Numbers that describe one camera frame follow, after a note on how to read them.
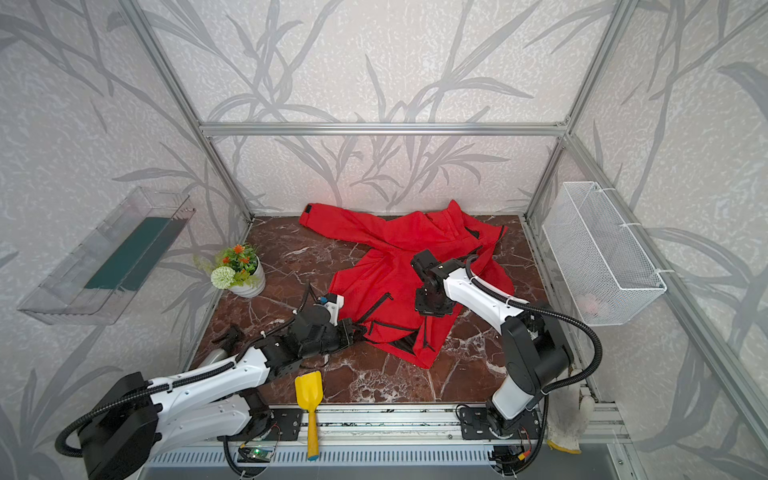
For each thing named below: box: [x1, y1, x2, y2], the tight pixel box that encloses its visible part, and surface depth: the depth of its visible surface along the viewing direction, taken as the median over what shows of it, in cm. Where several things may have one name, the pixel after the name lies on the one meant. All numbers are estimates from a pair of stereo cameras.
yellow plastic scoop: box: [295, 371, 323, 461], surface depth 79 cm
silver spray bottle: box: [200, 348, 230, 367], surface depth 84 cm
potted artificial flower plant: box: [193, 244, 266, 298], surface depth 88 cm
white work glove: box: [547, 376, 595, 454], surface depth 75 cm
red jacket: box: [301, 200, 513, 370], surface depth 101 cm
